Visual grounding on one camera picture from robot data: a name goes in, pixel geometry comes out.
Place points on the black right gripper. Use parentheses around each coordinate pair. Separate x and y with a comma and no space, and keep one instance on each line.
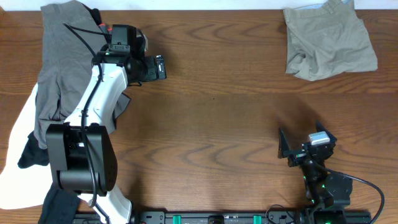
(296,156)

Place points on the black trousers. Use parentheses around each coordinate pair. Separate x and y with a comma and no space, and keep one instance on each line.
(59,206)

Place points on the grey shorts on pile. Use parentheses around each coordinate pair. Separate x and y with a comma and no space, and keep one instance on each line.
(71,36)

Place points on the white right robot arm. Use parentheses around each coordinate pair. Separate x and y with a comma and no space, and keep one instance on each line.
(328,191)

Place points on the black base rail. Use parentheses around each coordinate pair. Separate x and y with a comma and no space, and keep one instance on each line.
(251,218)

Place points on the khaki shorts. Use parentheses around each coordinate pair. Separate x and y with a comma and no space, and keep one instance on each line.
(327,39)

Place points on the black garment with red trim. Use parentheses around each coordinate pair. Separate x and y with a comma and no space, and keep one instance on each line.
(95,14)

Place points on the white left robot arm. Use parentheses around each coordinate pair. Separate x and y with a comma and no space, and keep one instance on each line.
(82,159)

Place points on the white garment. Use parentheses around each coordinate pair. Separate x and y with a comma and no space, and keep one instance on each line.
(23,188)

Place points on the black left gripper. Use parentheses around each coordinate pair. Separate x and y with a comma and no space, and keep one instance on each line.
(152,74)

